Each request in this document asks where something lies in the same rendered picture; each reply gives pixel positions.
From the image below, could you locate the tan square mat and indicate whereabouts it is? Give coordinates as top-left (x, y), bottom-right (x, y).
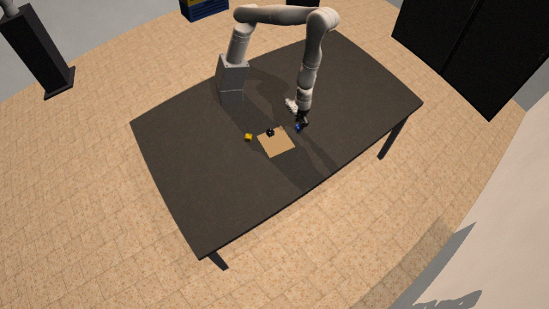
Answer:
top-left (256, 126), bottom-right (295, 159)

